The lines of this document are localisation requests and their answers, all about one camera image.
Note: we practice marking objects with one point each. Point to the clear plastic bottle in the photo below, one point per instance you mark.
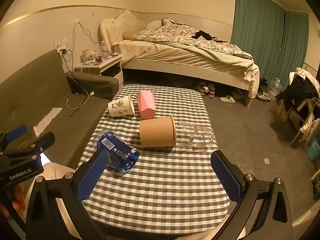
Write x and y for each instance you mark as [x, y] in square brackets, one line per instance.
[103, 48]

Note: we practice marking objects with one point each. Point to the pink faceted cup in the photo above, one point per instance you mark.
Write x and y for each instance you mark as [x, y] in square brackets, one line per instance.
[146, 105]

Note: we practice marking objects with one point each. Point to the person's left hand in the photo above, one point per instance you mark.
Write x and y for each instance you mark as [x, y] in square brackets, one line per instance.
[18, 200]

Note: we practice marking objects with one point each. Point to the cream tufted headboard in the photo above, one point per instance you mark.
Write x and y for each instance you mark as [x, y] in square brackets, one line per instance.
[120, 27]

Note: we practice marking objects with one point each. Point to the wall power outlet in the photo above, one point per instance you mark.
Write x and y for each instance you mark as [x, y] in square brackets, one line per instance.
[61, 45]

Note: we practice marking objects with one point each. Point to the light shoes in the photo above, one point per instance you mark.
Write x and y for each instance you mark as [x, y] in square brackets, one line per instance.
[264, 96]

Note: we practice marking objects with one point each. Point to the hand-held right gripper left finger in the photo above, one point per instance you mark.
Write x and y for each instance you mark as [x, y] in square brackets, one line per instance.
[90, 177]

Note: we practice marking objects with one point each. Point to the green curtain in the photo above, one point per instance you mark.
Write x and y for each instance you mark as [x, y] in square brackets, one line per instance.
[296, 42]
[257, 22]

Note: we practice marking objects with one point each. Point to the white tissue roll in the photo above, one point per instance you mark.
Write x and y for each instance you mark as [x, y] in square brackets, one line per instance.
[86, 55]

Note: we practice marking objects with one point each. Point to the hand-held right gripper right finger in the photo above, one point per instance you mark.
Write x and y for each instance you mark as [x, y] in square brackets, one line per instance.
[228, 177]

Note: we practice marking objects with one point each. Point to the large water jug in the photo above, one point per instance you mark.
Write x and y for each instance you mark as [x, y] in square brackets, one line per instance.
[275, 87]

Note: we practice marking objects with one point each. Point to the grey checked tablecloth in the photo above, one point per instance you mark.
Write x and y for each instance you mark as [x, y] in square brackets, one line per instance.
[162, 182]

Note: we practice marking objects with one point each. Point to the white cup with green print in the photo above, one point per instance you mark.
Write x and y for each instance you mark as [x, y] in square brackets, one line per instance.
[121, 107]

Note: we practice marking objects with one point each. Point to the blue labelled plastic bottle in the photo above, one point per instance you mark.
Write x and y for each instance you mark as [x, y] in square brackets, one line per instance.
[117, 152]

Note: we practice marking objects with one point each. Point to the bed with beige sheet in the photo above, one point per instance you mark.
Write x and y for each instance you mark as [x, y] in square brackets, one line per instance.
[175, 57]

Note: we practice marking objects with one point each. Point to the black garment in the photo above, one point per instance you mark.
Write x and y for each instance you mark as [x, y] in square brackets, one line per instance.
[205, 35]

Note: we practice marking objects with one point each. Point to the grey sofa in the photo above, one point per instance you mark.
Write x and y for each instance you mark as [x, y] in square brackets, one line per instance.
[27, 100]

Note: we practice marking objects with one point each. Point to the clear glass cup with print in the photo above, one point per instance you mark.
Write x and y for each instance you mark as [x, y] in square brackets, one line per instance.
[196, 135]

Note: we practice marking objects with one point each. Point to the white pillow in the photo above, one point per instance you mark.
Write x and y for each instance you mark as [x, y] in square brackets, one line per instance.
[153, 25]

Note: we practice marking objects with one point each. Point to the brown paper cup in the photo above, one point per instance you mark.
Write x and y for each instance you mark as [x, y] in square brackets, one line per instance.
[156, 132]

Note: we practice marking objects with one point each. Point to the small white card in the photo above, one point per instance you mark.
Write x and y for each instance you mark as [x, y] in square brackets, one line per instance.
[266, 161]

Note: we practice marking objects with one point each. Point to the white nightstand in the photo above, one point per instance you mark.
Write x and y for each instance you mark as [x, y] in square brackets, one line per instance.
[105, 66]

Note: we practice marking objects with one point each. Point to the pair of sneakers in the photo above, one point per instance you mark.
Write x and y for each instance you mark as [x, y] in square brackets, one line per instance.
[206, 90]

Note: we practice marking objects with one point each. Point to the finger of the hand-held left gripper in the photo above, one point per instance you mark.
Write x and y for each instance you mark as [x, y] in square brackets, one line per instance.
[16, 132]
[43, 140]

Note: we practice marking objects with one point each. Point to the blue plastic basket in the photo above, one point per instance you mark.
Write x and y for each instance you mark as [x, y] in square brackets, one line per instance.
[314, 147]

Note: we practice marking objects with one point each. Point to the green slipper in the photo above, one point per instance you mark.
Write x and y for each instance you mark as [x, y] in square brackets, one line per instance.
[227, 99]

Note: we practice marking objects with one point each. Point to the checked cloth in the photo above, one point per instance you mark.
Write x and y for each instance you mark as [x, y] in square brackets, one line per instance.
[308, 75]

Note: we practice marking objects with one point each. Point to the dark clothes pile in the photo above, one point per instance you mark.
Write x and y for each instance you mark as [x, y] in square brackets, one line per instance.
[300, 92]

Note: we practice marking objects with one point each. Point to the floral quilt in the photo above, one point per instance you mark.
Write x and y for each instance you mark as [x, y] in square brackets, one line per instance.
[180, 36]

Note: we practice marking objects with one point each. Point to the wooden chair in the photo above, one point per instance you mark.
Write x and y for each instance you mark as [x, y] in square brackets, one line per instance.
[303, 120]

